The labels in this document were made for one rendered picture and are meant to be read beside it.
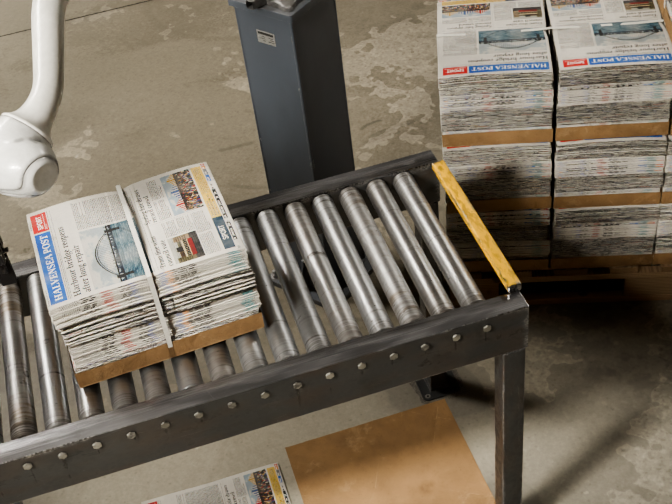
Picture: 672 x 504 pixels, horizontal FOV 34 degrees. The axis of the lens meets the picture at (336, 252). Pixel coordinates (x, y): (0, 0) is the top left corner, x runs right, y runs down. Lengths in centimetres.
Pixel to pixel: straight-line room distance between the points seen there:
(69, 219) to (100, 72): 245
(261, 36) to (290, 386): 107
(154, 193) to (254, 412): 47
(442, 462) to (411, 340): 85
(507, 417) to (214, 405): 67
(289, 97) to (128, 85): 165
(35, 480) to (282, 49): 126
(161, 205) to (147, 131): 203
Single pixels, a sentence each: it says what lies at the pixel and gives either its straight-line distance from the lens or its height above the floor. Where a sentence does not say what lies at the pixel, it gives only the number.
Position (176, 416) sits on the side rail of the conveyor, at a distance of 208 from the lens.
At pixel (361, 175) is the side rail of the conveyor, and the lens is 249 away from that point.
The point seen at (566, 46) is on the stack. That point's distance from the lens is 284.
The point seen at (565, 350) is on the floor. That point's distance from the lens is 317.
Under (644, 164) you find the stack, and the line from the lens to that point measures 297.
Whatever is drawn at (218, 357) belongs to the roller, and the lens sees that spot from 214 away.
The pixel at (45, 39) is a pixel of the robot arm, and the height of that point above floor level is 137.
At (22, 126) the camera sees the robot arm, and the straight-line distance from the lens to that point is 194.
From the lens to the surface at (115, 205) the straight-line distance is 218.
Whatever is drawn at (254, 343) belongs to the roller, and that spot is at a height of 80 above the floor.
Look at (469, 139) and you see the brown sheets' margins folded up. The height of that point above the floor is 63.
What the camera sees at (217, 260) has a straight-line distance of 201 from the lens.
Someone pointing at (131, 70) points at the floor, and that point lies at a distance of 454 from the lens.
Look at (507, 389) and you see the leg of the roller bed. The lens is 233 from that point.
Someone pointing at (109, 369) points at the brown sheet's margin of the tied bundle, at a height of 83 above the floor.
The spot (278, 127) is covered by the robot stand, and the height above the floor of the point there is 62.
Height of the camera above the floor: 236
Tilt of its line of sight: 43 degrees down
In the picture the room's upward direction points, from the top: 8 degrees counter-clockwise
